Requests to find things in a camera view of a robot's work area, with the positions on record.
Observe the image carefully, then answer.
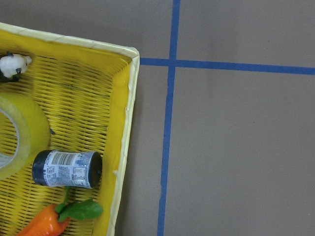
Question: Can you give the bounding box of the small black labelled jar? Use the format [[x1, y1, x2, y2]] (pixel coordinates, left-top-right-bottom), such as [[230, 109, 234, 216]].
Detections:
[[32, 150, 102, 189]]

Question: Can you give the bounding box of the yellow woven plastic basket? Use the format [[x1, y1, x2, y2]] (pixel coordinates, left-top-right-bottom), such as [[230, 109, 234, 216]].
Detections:
[[0, 23, 140, 236]]

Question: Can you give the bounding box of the yellow clear tape roll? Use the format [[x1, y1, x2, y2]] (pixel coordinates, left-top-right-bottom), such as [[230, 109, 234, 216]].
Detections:
[[0, 92, 50, 179]]

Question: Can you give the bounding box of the toy panda figure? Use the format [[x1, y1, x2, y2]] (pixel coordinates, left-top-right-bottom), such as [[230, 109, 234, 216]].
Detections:
[[0, 51, 32, 83]]

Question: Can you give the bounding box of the orange toy carrot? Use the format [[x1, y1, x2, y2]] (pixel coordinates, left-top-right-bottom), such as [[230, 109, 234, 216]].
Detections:
[[17, 186, 103, 236]]

